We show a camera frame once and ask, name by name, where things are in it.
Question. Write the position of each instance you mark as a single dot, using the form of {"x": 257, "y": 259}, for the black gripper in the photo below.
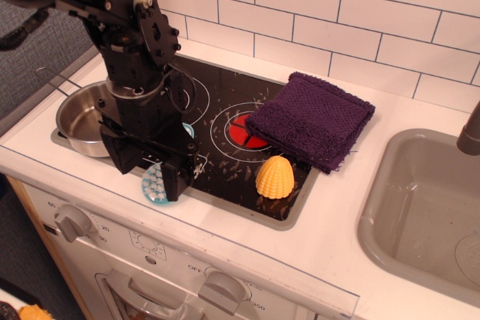
{"x": 134, "y": 128}

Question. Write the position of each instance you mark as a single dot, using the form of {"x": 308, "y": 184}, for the purple cloth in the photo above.
{"x": 312, "y": 120}

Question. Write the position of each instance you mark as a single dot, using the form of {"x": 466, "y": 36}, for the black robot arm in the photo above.
{"x": 135, "y": 39}

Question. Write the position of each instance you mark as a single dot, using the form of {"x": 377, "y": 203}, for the black toy stove top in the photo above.
{"x": 229, "y": 158}

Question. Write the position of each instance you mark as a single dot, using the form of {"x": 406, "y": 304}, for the blue dish brush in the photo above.
{"x": 152, "y": 181}

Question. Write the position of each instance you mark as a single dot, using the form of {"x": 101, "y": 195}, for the silver metal pot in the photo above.
{"x": 78, "y": 119}

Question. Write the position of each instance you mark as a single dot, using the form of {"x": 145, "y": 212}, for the grey left oven knob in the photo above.
{"x": 72, "y": 222}

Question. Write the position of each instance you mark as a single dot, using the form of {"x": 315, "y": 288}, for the grey oven knob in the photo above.
{"x": 72, "y": 222}
{"x": 222, "y": 291}

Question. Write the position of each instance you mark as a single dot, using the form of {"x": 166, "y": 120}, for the yellow plastic corn piece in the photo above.
{"x": 275, "y": 178}

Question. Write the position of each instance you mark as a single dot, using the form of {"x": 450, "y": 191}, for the grey right oven knob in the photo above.
{"x": 222, "y": 291}

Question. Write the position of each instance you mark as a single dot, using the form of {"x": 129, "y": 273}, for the orange fuzzy object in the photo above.
{"x": 33, "y": 312}

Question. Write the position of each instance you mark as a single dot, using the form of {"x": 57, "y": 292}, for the grey sink basin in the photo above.
{"x": 421, "y": 218}

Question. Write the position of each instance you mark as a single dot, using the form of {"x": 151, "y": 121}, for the grey faucet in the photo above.
{"x": 468, "y": 140}

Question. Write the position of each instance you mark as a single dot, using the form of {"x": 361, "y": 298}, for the grey oven door handle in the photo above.
{"x": 132, "y": 305}

